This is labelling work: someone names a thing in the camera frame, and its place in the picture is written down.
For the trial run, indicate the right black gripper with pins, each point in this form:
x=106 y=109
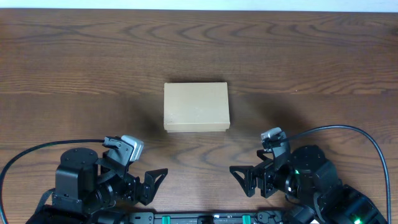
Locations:
x=265 y=171

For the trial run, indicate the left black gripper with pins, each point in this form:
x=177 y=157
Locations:
x=130 y=192

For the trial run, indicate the brown cardboard box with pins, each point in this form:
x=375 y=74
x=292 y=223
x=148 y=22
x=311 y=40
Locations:
x=196 y=107

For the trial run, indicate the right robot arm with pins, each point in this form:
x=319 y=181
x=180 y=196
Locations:
x=310 y=182

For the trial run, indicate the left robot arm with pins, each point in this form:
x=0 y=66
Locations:
x=88 y=187

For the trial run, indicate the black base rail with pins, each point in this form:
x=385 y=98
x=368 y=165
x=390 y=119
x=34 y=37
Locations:
x=261 y=217

